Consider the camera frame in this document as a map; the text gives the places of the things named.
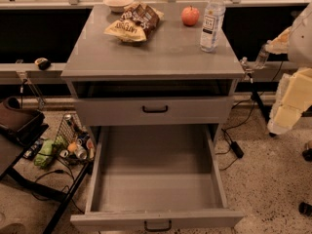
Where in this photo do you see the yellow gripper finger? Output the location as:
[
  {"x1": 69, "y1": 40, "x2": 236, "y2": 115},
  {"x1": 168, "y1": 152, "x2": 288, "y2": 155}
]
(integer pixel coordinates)
[
  {"x1": 267, "y1": 67, "x2": 312, "y2": 135},
  {"x1": 265, "y1": 27, "x2": 291, "y2": 55}
]

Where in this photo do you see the brown chip bag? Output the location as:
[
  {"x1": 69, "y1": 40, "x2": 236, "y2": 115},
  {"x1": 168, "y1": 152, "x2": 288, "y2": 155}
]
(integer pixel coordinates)
[{"x1": 120, "y1": 3, "x2": 164, "y2": 38}]

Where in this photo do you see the yellow chip bag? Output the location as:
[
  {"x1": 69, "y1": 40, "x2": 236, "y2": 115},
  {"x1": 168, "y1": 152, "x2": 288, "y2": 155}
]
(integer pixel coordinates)
[{"x1": 104, "y1": 19, "x2": 147, "y2": 42}]

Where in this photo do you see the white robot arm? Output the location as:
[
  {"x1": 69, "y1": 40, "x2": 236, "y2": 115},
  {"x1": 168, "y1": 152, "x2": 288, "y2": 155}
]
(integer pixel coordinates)
[{"x1": 265, "y1": 4, "x2": 312, "y2": 135}]

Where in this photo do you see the grey drawer cabinet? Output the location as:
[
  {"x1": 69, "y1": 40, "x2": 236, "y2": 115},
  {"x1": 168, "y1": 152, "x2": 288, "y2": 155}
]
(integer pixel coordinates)
[{"x1": 61, "y1": 3, "x2": 243, "y2": 137}]

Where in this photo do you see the closed grey upper drawer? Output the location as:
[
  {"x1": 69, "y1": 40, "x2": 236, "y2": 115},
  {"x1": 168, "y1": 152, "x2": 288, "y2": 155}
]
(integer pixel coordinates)
[{"x1": 74, "y1": 97, "x2": 233, "y2": 126}]

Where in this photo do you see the open grey bottom drawer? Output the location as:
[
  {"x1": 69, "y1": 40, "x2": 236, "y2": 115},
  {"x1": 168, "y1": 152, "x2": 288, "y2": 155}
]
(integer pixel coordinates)
[{"x1": 71, "y1": 125, "x2": 244, "y2": 232}]

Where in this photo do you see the green bag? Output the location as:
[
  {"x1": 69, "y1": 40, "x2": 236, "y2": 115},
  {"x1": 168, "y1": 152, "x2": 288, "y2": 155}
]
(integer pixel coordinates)
[{"x1": 34, "y1": 139, "x2": 65, "y2": 169}]

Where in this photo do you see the small clear water bottle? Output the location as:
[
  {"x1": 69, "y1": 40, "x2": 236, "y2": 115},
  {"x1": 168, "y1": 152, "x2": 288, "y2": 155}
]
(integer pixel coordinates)
[{"x1": 254, "y1": 40, "x2": 270, "y2": 69}]

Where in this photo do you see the large clear water bottle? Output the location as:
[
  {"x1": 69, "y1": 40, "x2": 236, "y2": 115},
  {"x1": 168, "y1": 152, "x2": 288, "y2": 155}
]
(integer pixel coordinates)
[{"x1": 200, "y1": 0, "x2": 225, "y2": 53}]

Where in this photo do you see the black power adapter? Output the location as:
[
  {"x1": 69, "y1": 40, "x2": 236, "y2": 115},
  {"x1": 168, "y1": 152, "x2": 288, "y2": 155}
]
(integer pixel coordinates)
[{"x1": 230, "y1": 141, "x2": 244, "y2": 159}]

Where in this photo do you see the red apple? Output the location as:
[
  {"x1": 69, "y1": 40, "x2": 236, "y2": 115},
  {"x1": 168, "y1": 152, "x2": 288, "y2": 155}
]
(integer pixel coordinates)
[{"x1": 181, "y1": 6, "x2": 200, "y2": 26}]

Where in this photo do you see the white bowl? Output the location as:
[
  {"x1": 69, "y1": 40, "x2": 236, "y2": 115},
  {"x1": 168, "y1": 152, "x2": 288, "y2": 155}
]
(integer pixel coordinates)
[{"x1": 103, "y1": 0, "x2": 134, "y2": 13}]

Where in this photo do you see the silver soda can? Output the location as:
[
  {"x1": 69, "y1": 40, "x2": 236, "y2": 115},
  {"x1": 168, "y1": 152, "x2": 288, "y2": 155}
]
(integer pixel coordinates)
[{"x1": 75, "y1": 145, "x2": 88, "y2": 160}]

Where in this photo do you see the black tape measure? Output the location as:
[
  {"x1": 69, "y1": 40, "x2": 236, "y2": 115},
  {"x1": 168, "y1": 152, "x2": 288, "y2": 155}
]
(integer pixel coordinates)
[{"x1": 34, "y1": 58, "x2": 51, "y2": 71}]

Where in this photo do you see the black side table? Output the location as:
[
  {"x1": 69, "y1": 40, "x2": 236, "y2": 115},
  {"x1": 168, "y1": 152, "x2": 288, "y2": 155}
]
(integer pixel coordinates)
[{"x1": 0, "y1": 124, "x2": 92, "y2": 234}]

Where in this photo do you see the wire basket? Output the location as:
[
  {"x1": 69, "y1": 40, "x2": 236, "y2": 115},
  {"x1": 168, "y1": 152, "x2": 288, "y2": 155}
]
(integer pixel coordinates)
[{"x1": 55, "y1": 113, "x2": 96, "y2": 164}]

